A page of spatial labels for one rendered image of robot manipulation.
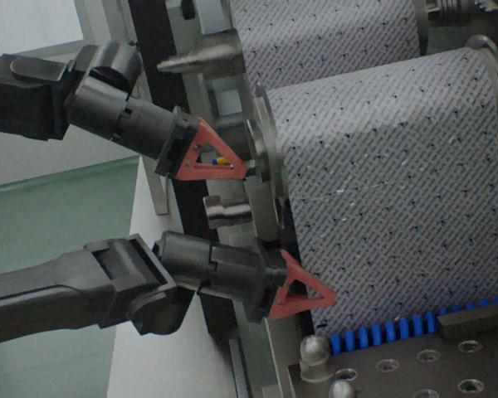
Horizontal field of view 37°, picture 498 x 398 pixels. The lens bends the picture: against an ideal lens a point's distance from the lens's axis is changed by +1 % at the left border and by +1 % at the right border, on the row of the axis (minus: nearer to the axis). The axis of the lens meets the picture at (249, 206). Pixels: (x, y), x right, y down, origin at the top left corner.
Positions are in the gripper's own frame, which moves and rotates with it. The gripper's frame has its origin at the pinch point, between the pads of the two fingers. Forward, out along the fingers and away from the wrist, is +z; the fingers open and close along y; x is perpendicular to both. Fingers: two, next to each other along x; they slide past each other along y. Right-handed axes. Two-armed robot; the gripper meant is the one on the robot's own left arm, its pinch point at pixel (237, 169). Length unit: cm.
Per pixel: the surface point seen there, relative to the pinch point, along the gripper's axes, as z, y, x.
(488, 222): 26.8, 7.4, 7.0
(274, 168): 2.3, 6.6, 2.7
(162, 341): 6.2, -28.2, -36.0
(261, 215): 4.9, -0.2, -4.1
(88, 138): -23, -552, -123
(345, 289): 15.7, 7.1, -6.5
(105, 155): -4, -552, -130
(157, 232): 5, -83, -36
